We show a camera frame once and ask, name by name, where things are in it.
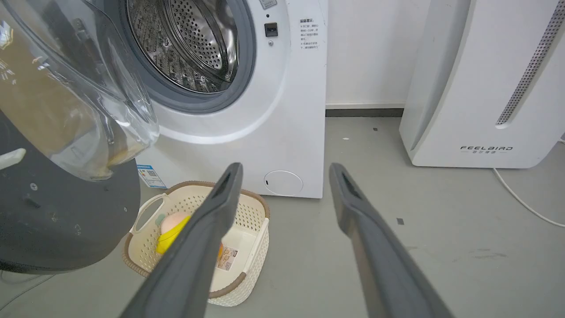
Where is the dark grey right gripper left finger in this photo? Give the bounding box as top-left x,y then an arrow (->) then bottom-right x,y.
119,162 -> 244,318

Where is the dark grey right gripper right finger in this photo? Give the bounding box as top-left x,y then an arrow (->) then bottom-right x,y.
329,163 -> 455,318

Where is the round washing machine door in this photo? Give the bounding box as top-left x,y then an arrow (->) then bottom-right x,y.
0,0 -> 160,274

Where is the white front-load washing machine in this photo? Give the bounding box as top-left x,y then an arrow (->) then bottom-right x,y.
88,0 -> 328,199

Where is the yellow and pink doll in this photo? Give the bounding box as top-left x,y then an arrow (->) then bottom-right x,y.
156,211 -> 224,259

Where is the cream perforated laundry basket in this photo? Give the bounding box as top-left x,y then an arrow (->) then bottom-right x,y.
122,181 -> 270,307

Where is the white air purifier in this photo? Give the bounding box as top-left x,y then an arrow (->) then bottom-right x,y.
399,0 -> 565,169

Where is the white power cable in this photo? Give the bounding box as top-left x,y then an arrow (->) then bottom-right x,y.
493,138 -> 565,228

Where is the thin grey floor cable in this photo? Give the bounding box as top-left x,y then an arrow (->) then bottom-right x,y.
0,270 -> 56,311

